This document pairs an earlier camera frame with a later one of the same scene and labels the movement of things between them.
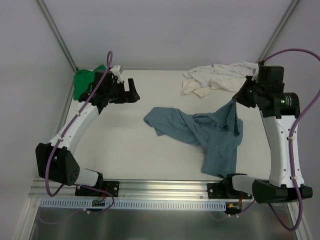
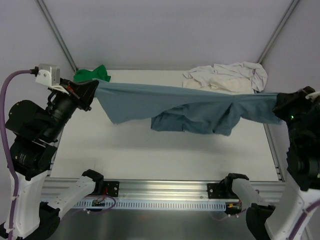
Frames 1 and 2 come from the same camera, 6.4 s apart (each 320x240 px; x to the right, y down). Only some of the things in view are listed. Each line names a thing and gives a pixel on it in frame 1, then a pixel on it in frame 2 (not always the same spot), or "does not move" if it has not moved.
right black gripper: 246,88 to 286,106
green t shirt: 82,79 does not move
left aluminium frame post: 57,34 does not move
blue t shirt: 219,134 to 185,110
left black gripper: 122,92 to 79,94
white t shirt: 206,73 does not move
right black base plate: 219,190 does not move
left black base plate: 112,186 does not move
